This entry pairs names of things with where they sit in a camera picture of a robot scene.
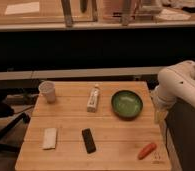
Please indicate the grey metal post left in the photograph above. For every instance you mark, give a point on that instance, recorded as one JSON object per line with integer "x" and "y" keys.
{"x": 66, "y": 6}

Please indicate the white paper sheet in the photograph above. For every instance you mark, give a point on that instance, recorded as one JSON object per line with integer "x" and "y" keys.
{"x": 22, "y": 8}

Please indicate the orange carrot toy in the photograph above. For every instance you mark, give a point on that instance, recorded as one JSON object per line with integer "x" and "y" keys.
{"x": 146, "y": 150}

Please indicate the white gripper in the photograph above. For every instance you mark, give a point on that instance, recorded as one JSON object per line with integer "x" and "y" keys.
{"x": 161, "y": 110}

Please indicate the green bowl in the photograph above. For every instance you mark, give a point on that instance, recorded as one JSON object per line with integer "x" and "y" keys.
{"x": 126, "y": 104}

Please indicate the black eraser block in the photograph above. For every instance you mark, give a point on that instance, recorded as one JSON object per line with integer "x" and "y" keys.
{"x": 88, "y": 141}

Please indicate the white tube with cap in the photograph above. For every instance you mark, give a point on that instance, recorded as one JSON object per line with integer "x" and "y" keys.
{"x": 93, "y": 99}

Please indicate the grey metal post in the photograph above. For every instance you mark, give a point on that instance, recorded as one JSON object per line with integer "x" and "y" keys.
{"x": 126, "y": 12}
{"x": 66, "y": 6}

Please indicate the grey metal post right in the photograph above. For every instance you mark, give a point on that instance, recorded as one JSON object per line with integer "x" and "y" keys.
{"x": 126, "y": 12}

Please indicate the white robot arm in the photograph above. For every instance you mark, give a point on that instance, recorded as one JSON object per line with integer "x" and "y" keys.
{"x": 175, "y": 81}

